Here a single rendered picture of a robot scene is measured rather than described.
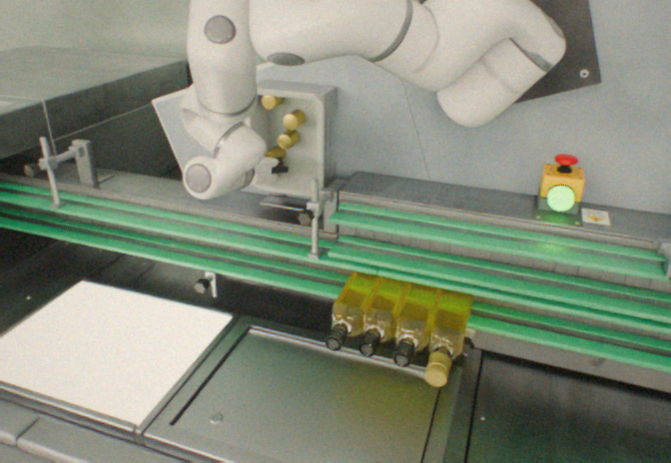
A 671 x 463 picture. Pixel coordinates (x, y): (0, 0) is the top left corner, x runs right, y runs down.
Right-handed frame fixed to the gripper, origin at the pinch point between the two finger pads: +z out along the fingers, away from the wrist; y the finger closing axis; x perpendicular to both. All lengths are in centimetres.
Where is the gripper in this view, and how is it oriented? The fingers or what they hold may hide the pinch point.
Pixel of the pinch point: (268, 163)
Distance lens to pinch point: 119.5
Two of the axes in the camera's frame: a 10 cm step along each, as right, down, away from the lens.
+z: 2.9, -1.7, 9.4
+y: 9.5, 1.5, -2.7
